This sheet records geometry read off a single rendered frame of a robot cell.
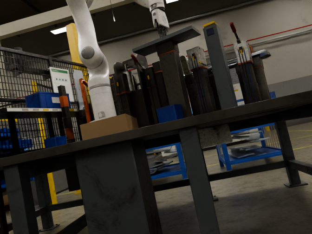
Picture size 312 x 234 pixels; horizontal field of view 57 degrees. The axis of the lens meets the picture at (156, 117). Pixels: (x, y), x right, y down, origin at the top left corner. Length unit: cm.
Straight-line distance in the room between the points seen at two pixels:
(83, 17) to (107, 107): 53
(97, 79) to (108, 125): 27
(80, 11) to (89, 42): 21
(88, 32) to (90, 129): 54
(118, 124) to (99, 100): 19
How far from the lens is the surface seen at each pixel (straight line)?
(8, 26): 653
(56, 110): 226
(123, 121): 143
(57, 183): 506
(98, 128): 147
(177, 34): 155
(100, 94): 154
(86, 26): 170
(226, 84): 146
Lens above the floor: 62
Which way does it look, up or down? 5 degrees up
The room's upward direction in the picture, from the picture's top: 12 degrees counter-clockwise
